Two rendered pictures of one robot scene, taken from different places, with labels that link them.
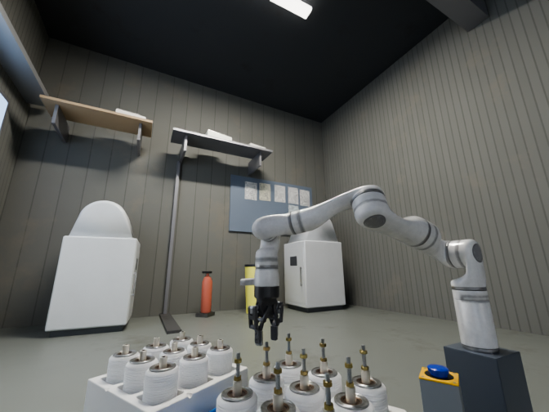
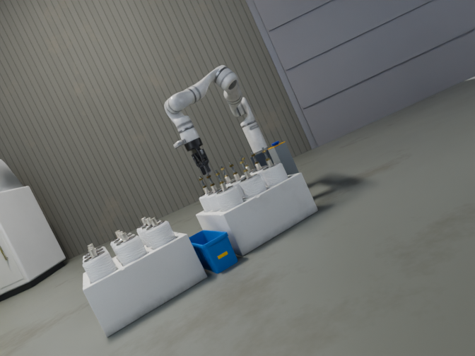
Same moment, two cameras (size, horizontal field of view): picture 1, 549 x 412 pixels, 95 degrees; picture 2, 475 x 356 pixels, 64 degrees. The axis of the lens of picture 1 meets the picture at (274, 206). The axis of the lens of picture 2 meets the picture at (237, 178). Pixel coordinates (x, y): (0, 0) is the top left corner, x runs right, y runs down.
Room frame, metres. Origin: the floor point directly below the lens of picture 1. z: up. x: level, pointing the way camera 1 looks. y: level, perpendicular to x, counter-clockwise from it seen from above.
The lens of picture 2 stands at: (-0.20, 1.35, 0.40)
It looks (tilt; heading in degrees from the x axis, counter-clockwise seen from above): 5 degrees down; 303
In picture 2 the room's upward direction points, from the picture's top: 25 degrees counter-clockwise
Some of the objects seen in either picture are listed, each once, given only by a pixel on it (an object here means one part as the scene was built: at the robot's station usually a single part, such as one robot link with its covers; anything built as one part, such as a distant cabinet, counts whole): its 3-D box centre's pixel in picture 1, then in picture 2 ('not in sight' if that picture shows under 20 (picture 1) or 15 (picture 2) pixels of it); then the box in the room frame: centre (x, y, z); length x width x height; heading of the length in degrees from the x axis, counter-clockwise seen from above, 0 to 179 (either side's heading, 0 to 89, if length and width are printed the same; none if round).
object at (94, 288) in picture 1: (103, 263); not in sight; (2.67, 1.78, 0.62); 0.63 x 0.56 x 1.24; 117
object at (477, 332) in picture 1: (474, 318); (255, 138); (0.85, -0.62, 0.39); 0.09 x 0.09 x 0.17; 27
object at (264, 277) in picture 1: (261, 275); (184, 136); (0.80, 0.04, 0.52); 0.11 x 0.09 x 0.06; 53
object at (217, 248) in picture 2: not in sight; (209, 250); (0.81, 0.20, 0.06); 0.30 x 0.11 x 0.12; 146
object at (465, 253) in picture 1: (464, 266); (244, 113); (0.85, -0.63, 0.54); 0.09 x 0.09 x 0.17; 29
